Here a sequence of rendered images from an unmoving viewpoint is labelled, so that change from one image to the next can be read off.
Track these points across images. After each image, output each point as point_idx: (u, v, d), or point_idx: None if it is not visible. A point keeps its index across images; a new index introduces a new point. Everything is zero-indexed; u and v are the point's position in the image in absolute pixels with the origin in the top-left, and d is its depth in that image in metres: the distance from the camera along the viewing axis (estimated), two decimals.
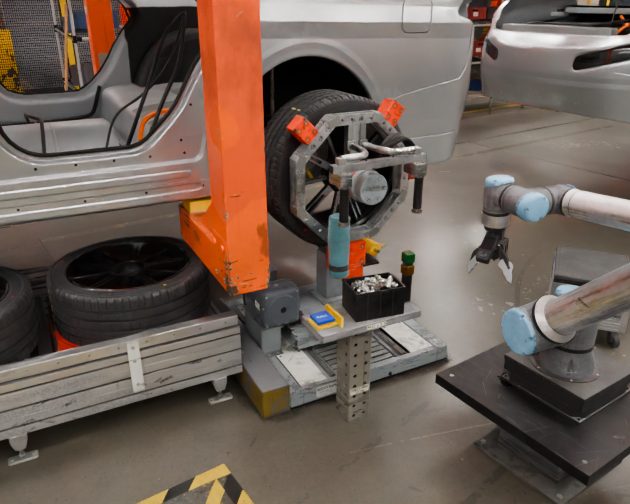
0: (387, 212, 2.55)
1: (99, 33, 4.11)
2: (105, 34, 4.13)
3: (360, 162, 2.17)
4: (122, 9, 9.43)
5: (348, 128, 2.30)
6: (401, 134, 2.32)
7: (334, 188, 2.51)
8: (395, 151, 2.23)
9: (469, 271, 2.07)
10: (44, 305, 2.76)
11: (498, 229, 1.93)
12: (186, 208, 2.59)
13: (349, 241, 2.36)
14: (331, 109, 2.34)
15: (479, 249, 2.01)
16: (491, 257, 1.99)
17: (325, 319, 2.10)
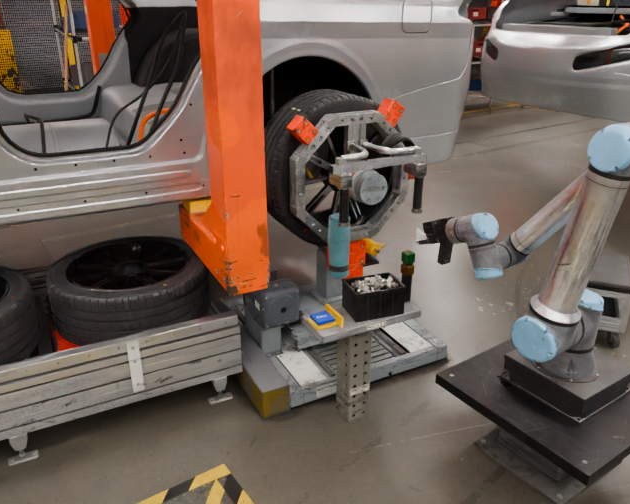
0: (387, 212, 2.55)
1: (99, 33, 4.11)
2: (105, 34, 4.13)
3: (360, 162, 2.17)
4: (122, 9, 9.43)
5: (348, 128, 2.30)
6: (401, 134, 2.32)
7: (334, 188, 2.51)
8: (395, 151, 2.23)
9: None
10: (44, 305, 2.76)
11: None
12: (186, 208, 2.59)
13: (349, 241, 2.36)
14: (331, 109, 2.34)
15: (428, 243, 2.11)
16: None
17: (325, 319, 2.10)
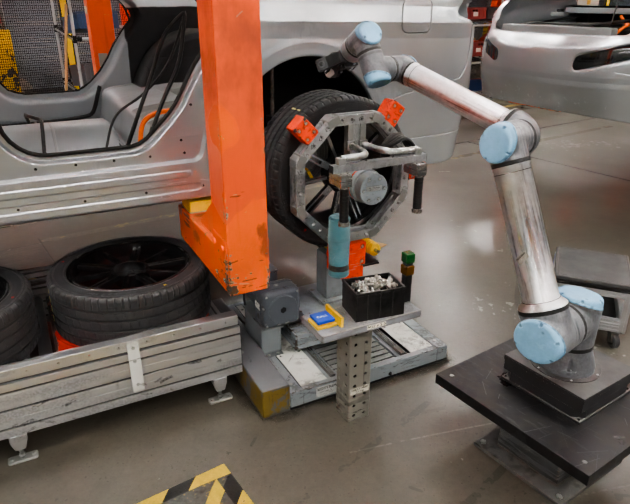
0: (387, 212, 2.55)
1: (99, 33, 4.11)
2: (105, 34, 4.13)
3: (360, 162, 2.17)
4: (122, 9, 9.43)
5: (348, 128, 2.30)
6: (401, 134, 2.32)
7: (334, 188, 2.51)
8: (395, 151, 2.23)
9: (324, 73, 2.35)
10: (44, 305, 2.76)
11: (346, 58, 2.17)
12: (186, 208, 2.59)
13: (349, 241, 2.36)
14: (331, 109, 2.34)
15: None
16: (333, 66, 2.27)
17: (325, 319, 2.10)
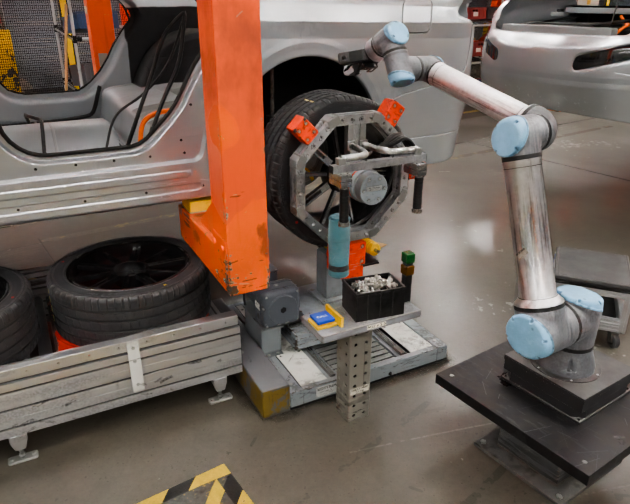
0: (387, 212, 2.55)
1: (99, 33, 4.11)
2: (105, 34, 4.13)
3: (360, 162, 2.17)
4: (122, 9, 9.43)
5: (348, 128, 2.30)
6: (401, 134, 2.32)
7: (332, 186, 2.50)
8: (395, 151, 2.23)
9: (343, 71, 2.39)
10: (44, 305, 2.76)
11: (368, 56, 2.21)
12: (186, 208, 2.59)
13: (349, 241, 2.36)
14: (343, 106, 2.36)
15: None
16: (353, 64, 2.31)
17: (325, 319, 2.10)
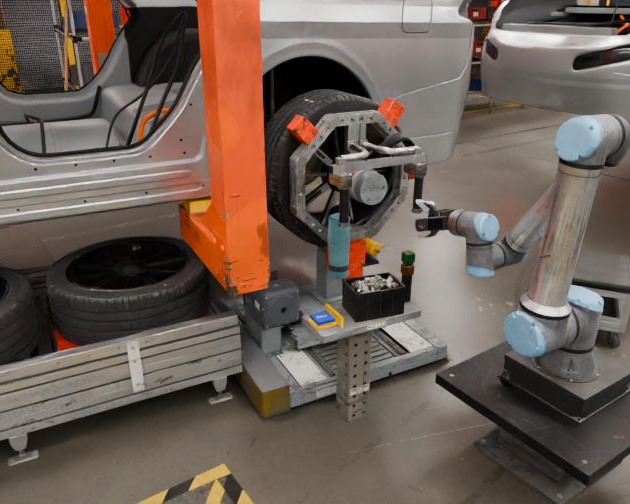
0: (387, 212, 2.55)
1: (99, 33, 4.11)
2: (105, 34, 4.13)
3: (360, 162, 2.17)
4: (122, 9, 9.43)
5: (348, 128, 2.30)
6: (401, 134, 2.32)
7: (332, 186, 2.50)
8: (395, 151, 2.23)
9: (416, 202, 2.22)
10: (44, 305, 2.76)
11: (449, 229, 2.08)
12: (186, 208, 2.59)
13: (349, 241, 2.36)
14: (343, 106, 2.36)
15: (432, 211, 2.14)
16: None
17: (325, 319, 2.10)
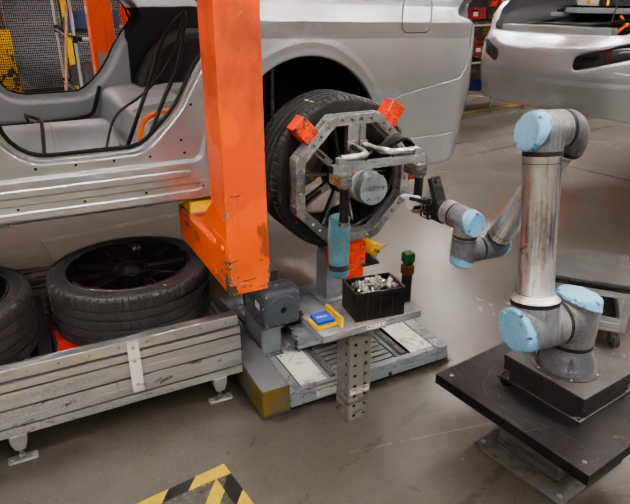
0: (387, 212, 2.55)
1: (99, 33, 4.11)
2: (105, 34, 4.13)
3: (360, 162, 2.17)
4: (122, 9, 9.43)
5: (348, 128, 2.30)
6: (401, 134, 2.32)
7: (332, 186, 2.50)
8: (395, 151, 2.23)
9: None
10: (44, 305, 2.76)
11: (442, 204, 2.17)
12: (186, 208, 2.59)
13: (349, 241, 2.36)
14: (343, 106, 2.36)
15: None
16: (427, 195, 2.26)
17: (325, 319, 2.10)
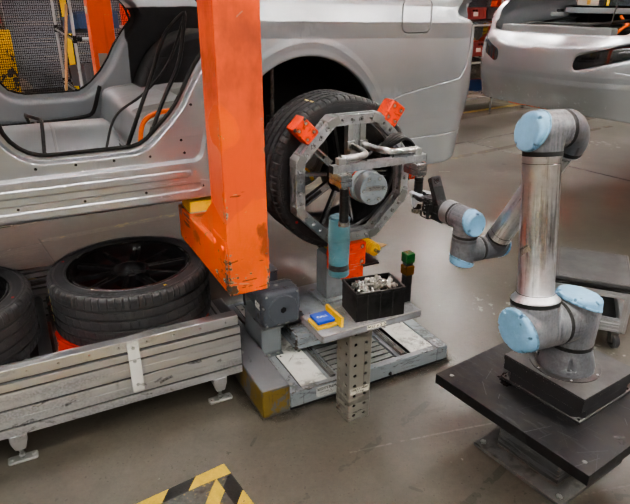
0: (387, 212, 2.55)
1: (99, 33, 4.11)
2: (105, 34, 4.13)
3: (360, 162, 2.17)
4: (122, 9, 9.43)
5: (348, 128, 2.30)
6: (401, 134, 2.32)
7: (332, 186, 2.50)
8: (395, 151, 2.23)
9: None
10: (44, 305, 2.76)
11: (442, 204, 2.17)
12: (186, 208, 2.59)
13: (349, 241, 2.36)
14: (343, 106, 2.36)
15: None
16: (427, 195, 2.26)
17: (325, 319, 2.10)
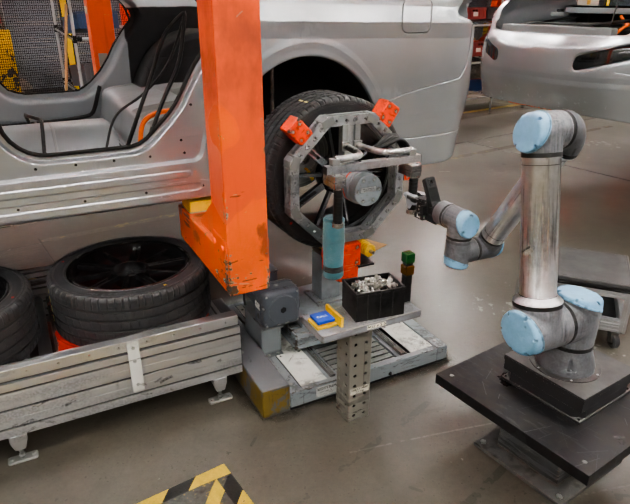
0: (382, 213, 2.54)
1: (99, 33, 4.11)
2: (105, 34, 4.13)
3: (354, 163, 2.16)
4: (122, 9, 9.43)
5: (342, 129, 2.29)
6: (396, 135, 2.31)
7: (327, 187, 2.49)
8: (389, 152, 2.22)
9: None
10: (44, 305, 2.76)
11: (436, 205, 2.16)
12: (186, 208, 2.59)
13: (343, 242, 2.35)
14: (338, 106, 2.35)
15: None
16: (422, 196, 2.25)
17: (325, 319, 2.10)
